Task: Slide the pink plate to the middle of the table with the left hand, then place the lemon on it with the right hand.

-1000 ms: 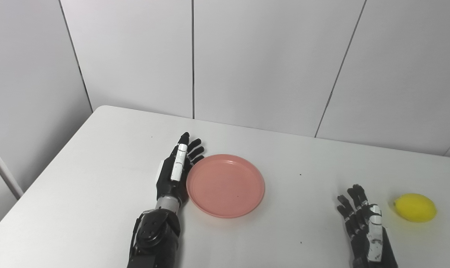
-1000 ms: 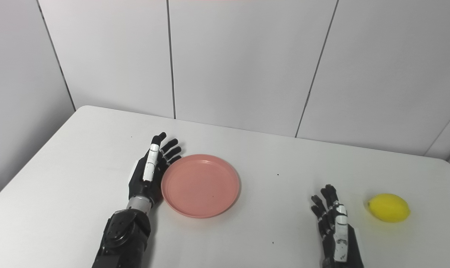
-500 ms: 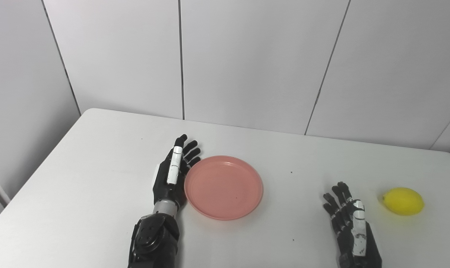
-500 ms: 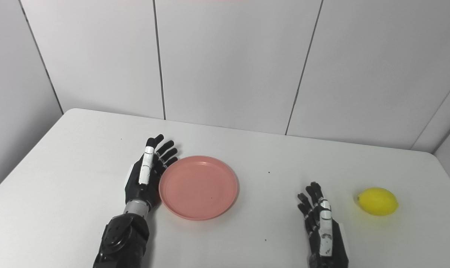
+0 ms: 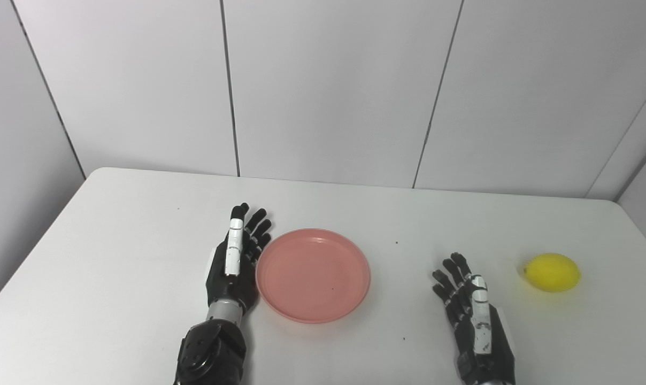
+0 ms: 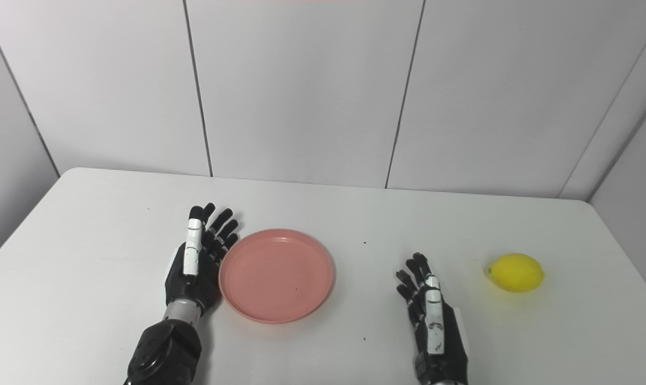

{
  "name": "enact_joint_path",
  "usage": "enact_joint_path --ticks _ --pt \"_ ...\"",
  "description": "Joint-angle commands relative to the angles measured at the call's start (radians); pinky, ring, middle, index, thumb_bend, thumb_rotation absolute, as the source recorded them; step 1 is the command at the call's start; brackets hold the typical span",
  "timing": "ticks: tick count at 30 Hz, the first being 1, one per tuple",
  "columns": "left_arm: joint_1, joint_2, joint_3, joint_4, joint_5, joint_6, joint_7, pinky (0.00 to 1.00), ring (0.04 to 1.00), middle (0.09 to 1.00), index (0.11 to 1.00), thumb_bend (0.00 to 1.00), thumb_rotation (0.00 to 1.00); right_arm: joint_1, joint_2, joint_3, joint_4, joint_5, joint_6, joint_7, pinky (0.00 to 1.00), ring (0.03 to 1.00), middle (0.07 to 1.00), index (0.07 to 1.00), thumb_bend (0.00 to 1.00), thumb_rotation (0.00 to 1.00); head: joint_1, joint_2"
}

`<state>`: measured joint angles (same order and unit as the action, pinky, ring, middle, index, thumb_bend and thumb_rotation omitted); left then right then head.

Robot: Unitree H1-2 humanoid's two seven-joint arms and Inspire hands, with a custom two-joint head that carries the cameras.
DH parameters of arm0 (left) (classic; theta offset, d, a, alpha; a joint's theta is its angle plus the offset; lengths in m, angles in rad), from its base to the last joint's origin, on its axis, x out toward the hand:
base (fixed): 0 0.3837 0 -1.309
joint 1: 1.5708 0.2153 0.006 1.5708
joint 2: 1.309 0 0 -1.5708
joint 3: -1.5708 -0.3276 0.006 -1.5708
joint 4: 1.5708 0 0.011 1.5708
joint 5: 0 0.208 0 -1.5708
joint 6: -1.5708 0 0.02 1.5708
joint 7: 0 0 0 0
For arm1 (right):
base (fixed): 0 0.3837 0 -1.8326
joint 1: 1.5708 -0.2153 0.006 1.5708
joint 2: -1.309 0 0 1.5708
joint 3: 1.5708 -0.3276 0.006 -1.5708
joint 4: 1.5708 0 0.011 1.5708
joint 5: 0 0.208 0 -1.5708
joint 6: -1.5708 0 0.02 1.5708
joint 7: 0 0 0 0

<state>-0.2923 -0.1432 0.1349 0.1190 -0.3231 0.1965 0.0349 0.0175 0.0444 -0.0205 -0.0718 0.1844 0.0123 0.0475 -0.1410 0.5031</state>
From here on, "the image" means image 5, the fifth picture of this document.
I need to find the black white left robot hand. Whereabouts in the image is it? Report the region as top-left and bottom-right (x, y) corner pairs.
(205, 202), (273, 313)

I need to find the pink round plate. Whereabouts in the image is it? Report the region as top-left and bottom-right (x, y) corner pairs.
(255, 228), (371, 325)

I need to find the yellow lemon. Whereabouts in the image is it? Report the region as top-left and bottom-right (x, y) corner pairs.
(518, 253), (581, 292)

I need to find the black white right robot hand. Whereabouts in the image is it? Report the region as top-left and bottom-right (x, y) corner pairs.
(432, 252), (516, 385)

